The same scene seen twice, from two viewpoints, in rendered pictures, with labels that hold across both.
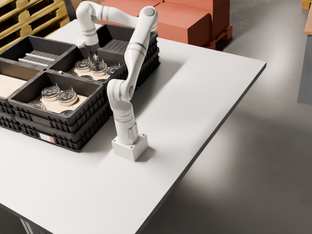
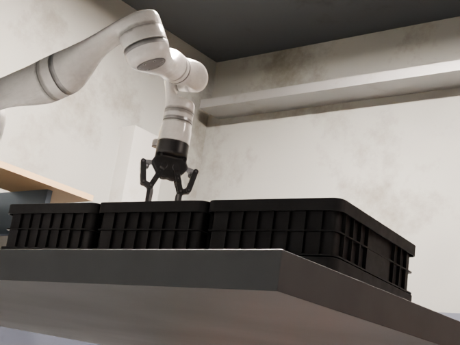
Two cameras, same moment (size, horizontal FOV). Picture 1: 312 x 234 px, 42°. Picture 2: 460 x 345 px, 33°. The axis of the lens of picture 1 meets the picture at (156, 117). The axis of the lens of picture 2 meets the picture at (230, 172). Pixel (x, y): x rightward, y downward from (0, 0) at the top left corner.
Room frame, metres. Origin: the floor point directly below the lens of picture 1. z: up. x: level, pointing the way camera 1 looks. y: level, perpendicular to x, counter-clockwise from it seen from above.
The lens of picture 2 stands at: (2.11, -1.44, 0.57)
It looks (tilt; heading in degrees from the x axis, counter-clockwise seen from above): 16 degrees up; 93
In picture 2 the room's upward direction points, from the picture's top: 8 degrees clockwise
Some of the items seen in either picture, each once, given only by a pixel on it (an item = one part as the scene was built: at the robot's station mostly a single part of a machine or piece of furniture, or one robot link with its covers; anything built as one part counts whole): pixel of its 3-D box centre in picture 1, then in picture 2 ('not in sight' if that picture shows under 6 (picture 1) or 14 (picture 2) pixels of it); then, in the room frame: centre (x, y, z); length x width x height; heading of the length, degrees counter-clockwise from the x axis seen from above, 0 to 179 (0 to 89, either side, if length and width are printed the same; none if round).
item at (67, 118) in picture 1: (56, 94); (105, 228); (1.73, 0.49, 0.92); 0.40 x 0.30 x 0.02; 58
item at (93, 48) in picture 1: (93, 48); (170, 159); (1.89, 0.28, 1.06); 0.08 x 0.08 x 0.09
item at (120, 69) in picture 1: (90, 64); (201, 229); (1.98, 0.33, 0.92); 0.40 x 0.30 x 0.02; 58
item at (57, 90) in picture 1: (50, 91); not in sight; (1.84, 0.55, 0.86); 0.10 x 0.10 x 0.01
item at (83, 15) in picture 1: (86, 19); (179, 92); (1.88, 0.29, 1.23); 0.09 x 0.07 x 0.15; 170
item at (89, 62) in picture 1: (83, 63); not in sight; (2.10, 0.39, 0.86); 0.10 x 0.10 x 0.01
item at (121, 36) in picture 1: (120, 47); (313, 253); (2.23, 0.17, 0.87); 0.40 x 0.30 x 0.11; 58
